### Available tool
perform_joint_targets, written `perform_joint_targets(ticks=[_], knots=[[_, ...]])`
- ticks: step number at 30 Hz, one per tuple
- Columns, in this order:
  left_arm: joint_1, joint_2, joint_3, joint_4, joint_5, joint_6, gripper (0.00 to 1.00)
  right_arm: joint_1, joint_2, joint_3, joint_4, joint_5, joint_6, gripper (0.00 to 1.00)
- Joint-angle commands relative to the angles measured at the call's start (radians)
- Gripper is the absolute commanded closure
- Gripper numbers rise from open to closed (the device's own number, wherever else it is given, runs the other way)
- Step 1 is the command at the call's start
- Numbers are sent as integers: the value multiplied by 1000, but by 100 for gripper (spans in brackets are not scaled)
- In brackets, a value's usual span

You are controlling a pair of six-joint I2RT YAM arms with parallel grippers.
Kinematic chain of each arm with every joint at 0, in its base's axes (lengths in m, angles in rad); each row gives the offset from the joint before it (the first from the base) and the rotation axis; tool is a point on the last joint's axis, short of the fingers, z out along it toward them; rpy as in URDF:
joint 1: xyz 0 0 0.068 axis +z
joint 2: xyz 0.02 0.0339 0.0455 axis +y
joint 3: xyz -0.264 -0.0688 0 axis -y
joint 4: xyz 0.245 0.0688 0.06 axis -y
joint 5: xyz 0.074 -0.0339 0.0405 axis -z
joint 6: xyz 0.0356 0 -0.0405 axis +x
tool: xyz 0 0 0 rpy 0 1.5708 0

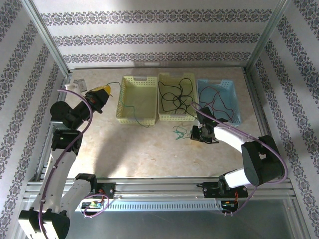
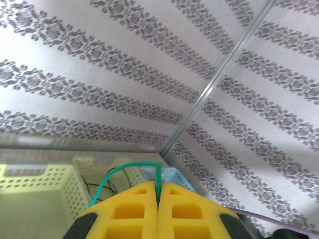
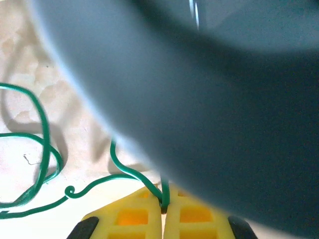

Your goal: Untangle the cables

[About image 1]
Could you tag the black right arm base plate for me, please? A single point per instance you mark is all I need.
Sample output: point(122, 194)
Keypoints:
point(211, 190)

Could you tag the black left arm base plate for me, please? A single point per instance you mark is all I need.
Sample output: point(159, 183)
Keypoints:
point(108, 190)

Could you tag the grey metal panel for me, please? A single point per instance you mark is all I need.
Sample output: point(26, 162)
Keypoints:
point(159, 225)

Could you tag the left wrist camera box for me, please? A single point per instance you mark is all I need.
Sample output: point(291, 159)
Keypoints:
point(80, 85)

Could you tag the aluminium side rail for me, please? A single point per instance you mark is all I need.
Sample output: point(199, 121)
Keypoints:
point(62, 82)
point(256, 104)

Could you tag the aluminium frame post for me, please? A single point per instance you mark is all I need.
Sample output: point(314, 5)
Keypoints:
point(268, 35)
point(47, 39)

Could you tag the blue plastic basket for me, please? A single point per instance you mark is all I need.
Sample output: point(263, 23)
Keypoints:
point(224, 99)

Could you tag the aluminium mounting rail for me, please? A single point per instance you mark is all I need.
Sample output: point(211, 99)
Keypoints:
point(159, 186)

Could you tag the yellow plastic basket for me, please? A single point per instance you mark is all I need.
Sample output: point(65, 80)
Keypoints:
point(137, 99)
point(174, 109)

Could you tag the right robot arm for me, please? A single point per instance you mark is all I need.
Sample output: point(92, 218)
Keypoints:
point(259, 159)

